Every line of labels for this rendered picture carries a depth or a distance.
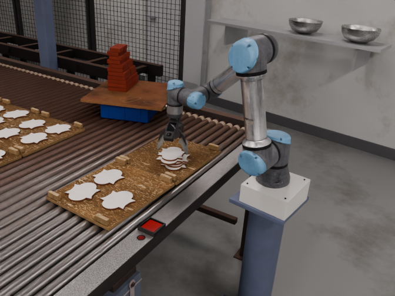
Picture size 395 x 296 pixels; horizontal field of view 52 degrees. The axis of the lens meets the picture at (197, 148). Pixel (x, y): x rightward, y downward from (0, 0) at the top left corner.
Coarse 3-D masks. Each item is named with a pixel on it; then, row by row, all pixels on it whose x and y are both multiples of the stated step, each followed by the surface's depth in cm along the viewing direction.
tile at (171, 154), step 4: (168, 148) 199; (172, 148) 199; (176, 148) 199; (164, 152) 194; (168, 152) 195; (172, 152) 195; (176, 152) 195; (180, 152) 195; (184, 152) 196; (160, 156) 192; (164, 156) 190; (168, 156) 191; (172, 156) 191; (176, 156) 191; (180, 156) 191; (168, 160) 188; (172, 160) 188
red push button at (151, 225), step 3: (147, 222) 152; (150, 222) 152; (153, 222) 153; (156, 222) 153; (144, 225) 151; (147, 225) 151; (150, 225) 151; (153, 225) 151; (156, 225) 151; (159, 225) 151; (147, 228) 149; (150, 228) 149; (153, 228) 149; (156, 228) 149; (153, 231) 147
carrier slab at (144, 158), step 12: (156, 144) 213; (168, 144) 214; (192, 144) 215; (132, 156) 199; (144, 156) 200; (156, 156) 201; (192, 156) 203; (204, 156) 204; (144, 168) 189; (156, 168) 190; (192, 168) 192; (180, 180) 181
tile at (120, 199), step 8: (112, 192) 167; (120, 192) 167; (128, 192) 168; (104, 200) 161; (112, 200) 161; (120, 200) 162; (128, 200) 162; (104, 208) 157; (112, 208) 156; (120, 208) 157
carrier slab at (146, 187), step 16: (128, 176) 181; (144, 176) 182; (64, 192) 166; (144, 192) 170; (160, 192) 171; (80, 208) 157; (96, 208) 157; (128, 208) 158; (96, 224) 150; (112, 224) 149
